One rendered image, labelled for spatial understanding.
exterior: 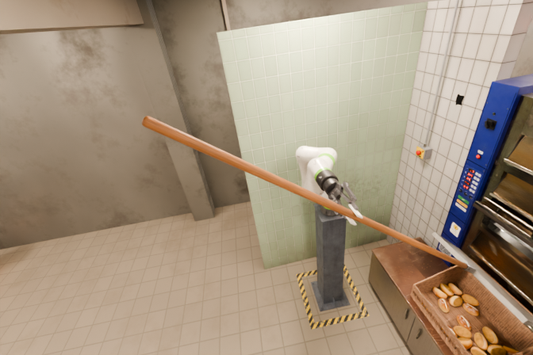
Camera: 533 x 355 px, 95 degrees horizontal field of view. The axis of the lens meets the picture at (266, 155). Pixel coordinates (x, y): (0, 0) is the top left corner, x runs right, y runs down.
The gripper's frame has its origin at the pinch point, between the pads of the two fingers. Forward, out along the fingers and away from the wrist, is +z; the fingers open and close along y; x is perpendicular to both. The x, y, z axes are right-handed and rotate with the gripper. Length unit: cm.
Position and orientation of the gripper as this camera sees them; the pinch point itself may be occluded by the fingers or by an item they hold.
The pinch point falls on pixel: (352, 214)
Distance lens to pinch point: 103.9
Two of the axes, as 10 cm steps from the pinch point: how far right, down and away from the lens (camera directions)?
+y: -5.4, 7.8, 3.0
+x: -8.1, -4.0, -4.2
